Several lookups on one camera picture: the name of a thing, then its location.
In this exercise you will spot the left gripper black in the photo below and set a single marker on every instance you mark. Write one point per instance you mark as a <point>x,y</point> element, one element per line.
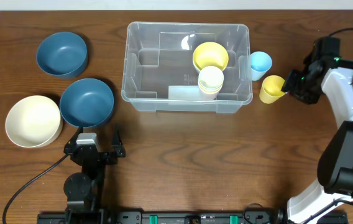
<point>102,154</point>

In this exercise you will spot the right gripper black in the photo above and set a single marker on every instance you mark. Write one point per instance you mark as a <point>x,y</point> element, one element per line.
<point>293,84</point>

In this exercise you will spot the yellow cup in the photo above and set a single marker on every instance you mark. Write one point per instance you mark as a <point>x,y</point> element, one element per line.
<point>271,89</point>
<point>209,91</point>

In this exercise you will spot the cream cup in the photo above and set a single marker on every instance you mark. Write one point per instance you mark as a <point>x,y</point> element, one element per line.
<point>211,78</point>

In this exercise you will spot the yellow small bowl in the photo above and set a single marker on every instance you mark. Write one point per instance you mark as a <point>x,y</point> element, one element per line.
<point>210,54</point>

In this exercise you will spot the pink cup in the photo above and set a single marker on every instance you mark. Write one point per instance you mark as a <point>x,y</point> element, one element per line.
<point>208,95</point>

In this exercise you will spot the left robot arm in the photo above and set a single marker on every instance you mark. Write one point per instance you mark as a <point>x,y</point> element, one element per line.
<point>84,189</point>

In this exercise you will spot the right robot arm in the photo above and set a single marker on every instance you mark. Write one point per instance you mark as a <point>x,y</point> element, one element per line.
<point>332,76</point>

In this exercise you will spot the clear plastic storage container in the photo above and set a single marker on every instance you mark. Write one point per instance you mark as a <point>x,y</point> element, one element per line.
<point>159,74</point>

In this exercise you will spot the near dark blue bowl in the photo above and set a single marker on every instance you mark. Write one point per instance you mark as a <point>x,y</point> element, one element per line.
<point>88,102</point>

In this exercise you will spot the dark blue bowl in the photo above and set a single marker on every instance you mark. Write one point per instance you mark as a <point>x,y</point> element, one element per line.
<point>62,55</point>
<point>88,102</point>

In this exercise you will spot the light blue cup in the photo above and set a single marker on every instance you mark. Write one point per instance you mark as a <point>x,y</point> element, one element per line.
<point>260,63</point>

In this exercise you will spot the large cream bowl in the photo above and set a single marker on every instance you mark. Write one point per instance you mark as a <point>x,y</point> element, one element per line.
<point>34,121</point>

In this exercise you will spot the far dark blue bowl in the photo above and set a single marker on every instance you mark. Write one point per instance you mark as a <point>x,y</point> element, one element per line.
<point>62,55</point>

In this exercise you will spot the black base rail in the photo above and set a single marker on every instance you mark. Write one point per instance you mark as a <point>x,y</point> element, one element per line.
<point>158,218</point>

